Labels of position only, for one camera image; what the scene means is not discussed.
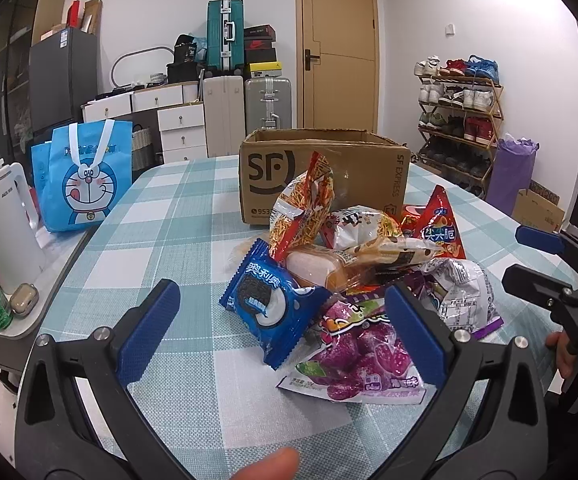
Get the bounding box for small cardboard box on floor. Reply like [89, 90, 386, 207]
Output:
[512, 180, 566, 232]

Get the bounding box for silver purple snack bag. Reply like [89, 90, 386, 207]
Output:
[405, 258, 504, 339]

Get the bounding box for person's left hand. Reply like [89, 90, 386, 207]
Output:
[231, 448, 300, 480]

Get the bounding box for purple grape candy bag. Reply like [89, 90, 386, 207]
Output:
[278, 297, 426, 405]

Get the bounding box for white drawer desk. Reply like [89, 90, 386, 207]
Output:
[82, 81, 208, 164]

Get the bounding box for dark grey refrigerator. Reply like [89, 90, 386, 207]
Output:
[29, 27, 98, 134]

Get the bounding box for wooden shoe rack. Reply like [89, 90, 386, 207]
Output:
[414, 54, 504, 198]

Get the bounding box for teal suitcase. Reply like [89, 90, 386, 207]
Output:
[205, 0, 245, 75]

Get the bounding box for blue Oreo packet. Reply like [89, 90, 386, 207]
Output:
[219, 238, 331, 370]

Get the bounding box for woven laundry basket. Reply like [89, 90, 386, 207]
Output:
[132, 125, 155, 171]

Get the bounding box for blue Doraemon tote bag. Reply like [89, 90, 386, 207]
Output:
[31, 119, 133, 233]

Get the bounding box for black glass cabinet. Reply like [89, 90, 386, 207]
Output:
[0, 0, 65, 164]

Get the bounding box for silver suitcase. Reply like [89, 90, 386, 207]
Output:
[245, 76, 292, 133]

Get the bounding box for red Bugles chip bag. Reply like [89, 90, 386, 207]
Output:
[400, 185, 466, 259]

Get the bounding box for person's right hand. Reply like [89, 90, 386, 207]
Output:
[545, 332, 575, 379]

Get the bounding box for white electric kettle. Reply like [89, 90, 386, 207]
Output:
[0, 159, 46, 295]

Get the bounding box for beige suitcase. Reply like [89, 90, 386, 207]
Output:
[203, 76, 246, 157]

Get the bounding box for stacked shoe boxes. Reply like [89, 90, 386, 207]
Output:
[243, 24, 278, 78]

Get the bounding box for wooden door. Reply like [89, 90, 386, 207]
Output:
[297, 0, 380, 132]

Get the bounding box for SF cardboard box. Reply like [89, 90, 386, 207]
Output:
[239, 129, 411, 226]

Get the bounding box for red noodle stick snack bag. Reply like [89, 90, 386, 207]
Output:
[268, 152, 335, 262]

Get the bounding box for earbuds case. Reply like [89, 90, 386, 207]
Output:
[9, 283, 40, 318]

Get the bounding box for bread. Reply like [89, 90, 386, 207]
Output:
[285, 236, 443, 292]

